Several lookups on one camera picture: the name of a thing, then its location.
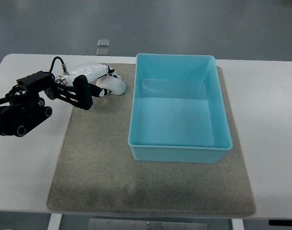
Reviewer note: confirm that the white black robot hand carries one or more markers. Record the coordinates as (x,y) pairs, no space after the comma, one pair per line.
(92,71)

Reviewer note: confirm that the white oval toy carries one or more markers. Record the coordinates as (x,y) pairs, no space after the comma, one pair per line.
(111,84)

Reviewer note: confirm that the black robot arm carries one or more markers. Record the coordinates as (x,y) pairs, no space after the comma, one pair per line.
(22,109)

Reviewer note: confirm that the light blue plastic box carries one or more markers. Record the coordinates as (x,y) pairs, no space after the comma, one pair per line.
(178,112)

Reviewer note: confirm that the lower floor socket plate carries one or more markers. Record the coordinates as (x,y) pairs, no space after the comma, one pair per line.
(102,52)

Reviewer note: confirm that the floor socket plate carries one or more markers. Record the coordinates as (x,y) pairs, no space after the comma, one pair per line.
(102,52)
(103,43)

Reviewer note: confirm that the upper floor socket plate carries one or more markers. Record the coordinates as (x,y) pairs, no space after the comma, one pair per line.
(103,43)

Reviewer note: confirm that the grey felt mat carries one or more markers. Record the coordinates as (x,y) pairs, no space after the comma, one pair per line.
(97,174)

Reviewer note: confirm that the black table control panel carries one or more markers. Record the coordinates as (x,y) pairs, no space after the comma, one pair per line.
(280,222)

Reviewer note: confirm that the grey metal table base plate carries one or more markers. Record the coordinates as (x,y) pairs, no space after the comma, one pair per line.
(119,224)

